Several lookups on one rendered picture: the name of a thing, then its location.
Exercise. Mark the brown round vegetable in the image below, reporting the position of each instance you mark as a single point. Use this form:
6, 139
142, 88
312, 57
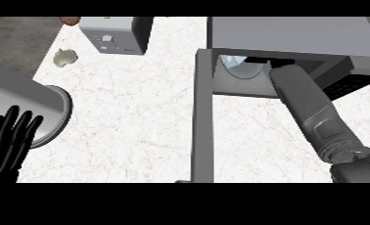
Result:
70, 20

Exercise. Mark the grey microwave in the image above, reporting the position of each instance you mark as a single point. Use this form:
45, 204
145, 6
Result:
289, 35

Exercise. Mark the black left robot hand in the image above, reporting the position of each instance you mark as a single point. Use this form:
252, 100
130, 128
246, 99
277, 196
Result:
12, 144

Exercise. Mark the grey toaster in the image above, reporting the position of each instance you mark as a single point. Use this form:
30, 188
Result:
113, 35

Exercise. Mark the grey microwave door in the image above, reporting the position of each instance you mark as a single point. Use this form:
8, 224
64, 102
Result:
203, 121

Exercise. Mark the glass microwave turntable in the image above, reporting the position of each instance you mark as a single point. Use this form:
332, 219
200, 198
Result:
246, 69

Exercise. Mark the pale garlic bulb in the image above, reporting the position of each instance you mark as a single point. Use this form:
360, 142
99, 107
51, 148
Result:
65, 57

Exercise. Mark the grey metal cylinder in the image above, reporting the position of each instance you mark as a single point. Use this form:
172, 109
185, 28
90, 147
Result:
28, 105

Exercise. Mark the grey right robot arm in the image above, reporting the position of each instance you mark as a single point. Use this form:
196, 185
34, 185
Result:
312, 114

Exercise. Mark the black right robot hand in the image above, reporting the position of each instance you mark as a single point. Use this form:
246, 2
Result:
270, 61

